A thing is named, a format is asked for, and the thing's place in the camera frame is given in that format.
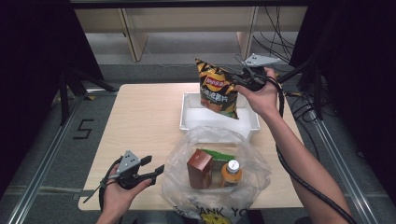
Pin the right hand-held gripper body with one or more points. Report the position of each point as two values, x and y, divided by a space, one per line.
253 79

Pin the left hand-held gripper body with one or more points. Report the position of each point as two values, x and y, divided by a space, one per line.
128 169

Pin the yellow black chip bag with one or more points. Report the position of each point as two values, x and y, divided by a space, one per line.
218 90

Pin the clear plastic bag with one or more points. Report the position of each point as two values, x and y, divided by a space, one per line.
177 186

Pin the brown carton box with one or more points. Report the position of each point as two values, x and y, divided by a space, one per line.
199 172

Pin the white plastic bin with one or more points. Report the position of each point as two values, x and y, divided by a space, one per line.
199 119

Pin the green snack packet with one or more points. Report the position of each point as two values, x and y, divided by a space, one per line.
222 157

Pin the orange juice bottle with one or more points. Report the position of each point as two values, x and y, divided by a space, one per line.
231 175

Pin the person's right hand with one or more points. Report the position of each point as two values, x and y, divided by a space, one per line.
263 99

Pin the person's left hand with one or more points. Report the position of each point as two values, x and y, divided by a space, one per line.
120 200

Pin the black metal stand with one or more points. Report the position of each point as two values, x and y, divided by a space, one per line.
64 99
317 93

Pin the light wooden desk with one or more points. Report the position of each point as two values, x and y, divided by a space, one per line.
137 40

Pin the black curtain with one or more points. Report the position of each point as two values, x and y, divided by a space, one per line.
34 77
358 77

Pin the aluminium floor rail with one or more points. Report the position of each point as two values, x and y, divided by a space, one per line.
37 177
348 180

